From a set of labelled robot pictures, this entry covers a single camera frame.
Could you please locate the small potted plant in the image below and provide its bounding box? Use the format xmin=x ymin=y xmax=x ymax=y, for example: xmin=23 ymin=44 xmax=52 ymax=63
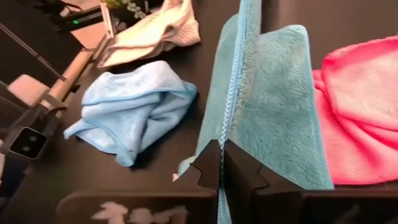
xmin=101 ymin=0 xmax=147 ymax=20

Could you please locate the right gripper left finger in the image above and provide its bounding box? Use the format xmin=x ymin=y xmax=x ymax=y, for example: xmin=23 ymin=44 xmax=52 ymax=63
xmin=174 ymin=139 xmax=222 ymax=191

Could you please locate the light blue microfiber towel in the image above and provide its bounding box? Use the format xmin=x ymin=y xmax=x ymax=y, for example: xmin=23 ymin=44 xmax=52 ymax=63
xmin=63 ymin=60 xmax=199 ymax=168

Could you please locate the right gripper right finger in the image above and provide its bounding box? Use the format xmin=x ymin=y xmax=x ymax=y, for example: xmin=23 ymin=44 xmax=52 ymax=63
xmin=224 ymin=139 xmax=304 ymax=224

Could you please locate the teal microfiber towel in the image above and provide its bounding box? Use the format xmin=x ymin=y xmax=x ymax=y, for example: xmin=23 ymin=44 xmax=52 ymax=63
xmin=177 ymin=0 xmax=335 ymax=224

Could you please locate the black device with green light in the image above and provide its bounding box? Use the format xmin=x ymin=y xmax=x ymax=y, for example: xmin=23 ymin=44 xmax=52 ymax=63
xmin=58 ymin=7 xmax=104 ymax=32

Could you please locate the white microfiber towel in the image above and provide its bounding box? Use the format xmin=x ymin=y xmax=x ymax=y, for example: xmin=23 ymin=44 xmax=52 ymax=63
xmin=97 ymin=0 xmax=201 ymax=68

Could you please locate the pink microfiber towel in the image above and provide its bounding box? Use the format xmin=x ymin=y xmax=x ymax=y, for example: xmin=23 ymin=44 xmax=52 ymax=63
xmin=312 ymin=35 xmax=398 ymax=187

